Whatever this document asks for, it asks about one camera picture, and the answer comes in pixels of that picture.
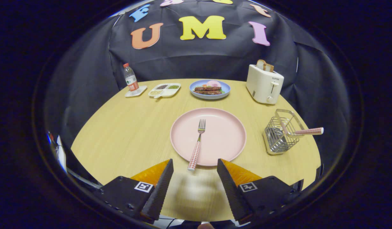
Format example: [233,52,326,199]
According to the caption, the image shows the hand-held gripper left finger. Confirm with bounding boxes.
[99,158,174,223]

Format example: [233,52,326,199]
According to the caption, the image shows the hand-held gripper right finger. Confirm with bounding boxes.
[217,158,304,225]

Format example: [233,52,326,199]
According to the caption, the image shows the spoon with checkered handle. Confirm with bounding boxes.
[272,122,324,150]

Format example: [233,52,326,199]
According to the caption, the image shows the pink round plate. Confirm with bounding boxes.
[170,108,247,167]

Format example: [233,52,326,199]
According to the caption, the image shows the white divided condiment dish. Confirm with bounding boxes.
[148,83,181,98]

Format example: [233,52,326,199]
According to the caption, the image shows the small white square coaster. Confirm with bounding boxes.
[125,85,148,98]

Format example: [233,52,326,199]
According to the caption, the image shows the blue plate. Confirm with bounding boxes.
[189,80,231,100]

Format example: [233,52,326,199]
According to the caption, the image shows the grilled brown meat strips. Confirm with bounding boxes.
[193,86,222,95]

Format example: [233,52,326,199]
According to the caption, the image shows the white toaster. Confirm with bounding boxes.
[246,64,284,105]

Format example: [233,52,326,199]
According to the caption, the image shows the clear water bottle red label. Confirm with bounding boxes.
[123,63,140,95]

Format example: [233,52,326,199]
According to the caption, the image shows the black backdrop cloth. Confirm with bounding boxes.
[45,0,352,178]

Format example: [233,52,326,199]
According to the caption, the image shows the metal wire cutlery basket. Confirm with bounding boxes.
[263,109,306,156]

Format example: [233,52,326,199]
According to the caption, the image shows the fork with checkered handle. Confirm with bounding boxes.
[187,119,206,172]

